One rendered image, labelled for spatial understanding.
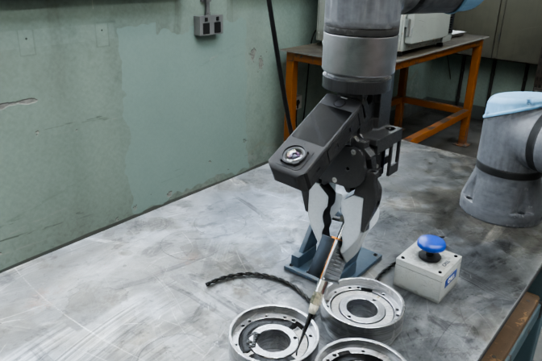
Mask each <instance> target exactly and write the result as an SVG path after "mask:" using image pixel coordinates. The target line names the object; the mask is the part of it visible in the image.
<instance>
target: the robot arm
mask: <svg viewBox="0 0 542 361"><path fill-rule="evenodd" d="M483 1H484V0H325V14H324V28H323V30H324V32H323V58H322V69H323V70H324V71H325V72H323V83H322V87H324V88H325V89H327V90H330V91H333V92H337V95H335V94H331V93H327V94H326V95H325V96H324V98H323V99H322V100H321V101H320V102H319V103H318V105H317V106H316V107H315V108H314V109H313V110H312V111H311V112H310V113H309V114H308V115H307V116H306V118H305V119H304V120H303V121H302V122H301V123H300V125H299V126H298V127H297V128H296V129H295V130H294V132H293V133H292V134H291V135H290V136H289V137H288V139H287V140H286V141H285V142H284V143H283V144H282V145H281V146H280V147H279V148H278V149H277V150H276V152H275V153H274V154H273V155H272V156H271V157H270V158H269V166H270V168H271V171H272V174H273V178H274V180H276V181H279V182H281V183H283V184H285V185H288V186H290V187H293V188H295V189H298V190H300V191H302V199H303V202H304V206H305V211H306V212H307V214H308V218H309V221H310V224H311V228H312V230H313V232H314V234H315V237H316V239H317V241H318V243H319V242H320V239H321V238H322V235H323V234H325V235H326V236H329V237H331V236H330V230H329V227H330V225H331V219H332V218H333V217H334V216H335V215H336V213H337V212H338V211H339V209H340V207H341V213H342V215H343V217H344V227H343V229H342V231H341V235H342V239H343V242H342V244H341V247H340V254H341V257H342V259H343V261H344V262H345V263H347V262H348V261H349V260H350V259H351V258H352V257H353V256H355V254H356V253H357V252H358V251H359V250H360V248H361V245H362V243H363V242H364V240H365V237H366V235H367V234H368V232H369V231H370V230H371V229H372V227H373V226H374V225H375V223H376V222H377V220H378V217H379V208H378V206H379V205H380V202H381V194H382V187H381V184H380V182H379V180H378V177H380V176H381V175H382V174H383V171H384V165H385V164H387V163H388V164H387V171H386V175H387V176H390V175H392V174H393V173H395V172H397V171H398V162H399V155H400V147H401V141H402V128H401V127H395V126H391V125H390V108H391V101H392V93H393V86H394V72H395V66H396V59H397V51H398V37H399V27H400V19H401V15H410V14H430V13H445V14H448V15H450V14H455V13H456V12H458V11H465V10H471V9H473V8H475V7H476V6H478V5H480V4H481V3H482V2H483ZM483 118H484V120H483V124H482V133H481V138H480V143H479V148H478V152H477V161H476V165H475V169H474V170H473V172H472V174H471V175H470V177H469V179H468V180H467V182H466V184H465V186H464V188H463V189H462V191H461V197H460V202H459V203H460V207H461V208H462V209H463V210H464V211H465V212H466V213H467V214H469V215H470V216H472V217H474V218H476V219H478V220H481V221H483V222H487V223H490V224H494V225H497V226H505V227H514V228H524V227H531V226H536V225H538V224H540V223H541V222H542V93H540V92H506V93H497V94H495V95H493V96H492V97H490V99H489V100H488V102H487V105H486V112H485V114H484V115H483ZM395 143H397V150H396V156H395V162H394V163H392V164H391V160H392V154H393V146H394V144H395ZM388 148H389V155H388V154H386V149H388ZM336 185H341V186H344V189H345V191H346V192H347V193H350V192H352V191H353V190H354V189H355V191H354V194H353V195H351V196H349V197H347V198H345V199H344V200H343V195H342V194H341V193H337V192H336Z"/></svg>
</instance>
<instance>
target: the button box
mask: <svg viewBox="0 0 542 361"><path fill-rule="evenodd" d="M461 259H462V256H460V255H457V254H454V253H452V252H449V251H443V252H441V253H435V254H434V256H433V257H429V256H426V251H423V250H421V249H420V248H419V247H418V246H417V241H416V242H415V243H414V244H412V245H411V246H410V247H409V248H407V249H406V250H405V251H404V252H403V253H402V254H401V255H400V256H399V257H397V258H396V264H395V270H394V282H393V284H394V285H396V286H398V287H400V288H404V289H405V290H407V291H409V292H412V293H414V294H417V295H419V296H421V297H424V298H426V299H428V300H430V301H433V302H435V303H437V304H439V303H440V301H441V300H442V299H443V298H444V297H445V296H446V295H447V293H448V292H449V291H450V290H451V289H452V288H453V287H454V285H455V284H456V283H457V281H458V276H459V272H460V267H461Z"/></svg>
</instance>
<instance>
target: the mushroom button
mask: <svg viewBox="0 0 542 361"><path fill-rule="evenodd" d="M417 246H418V247H419V248H420V249H421V250H423V251H426V256H429V257H433V256H434V254H435V253H441V252H443V251H445V249H446V243H445V241H444V240H443V239H442V238H440V237H438V236H435V235H431V234H425V235H422V236H420V237H419V238H418V240H417Z"/></svg>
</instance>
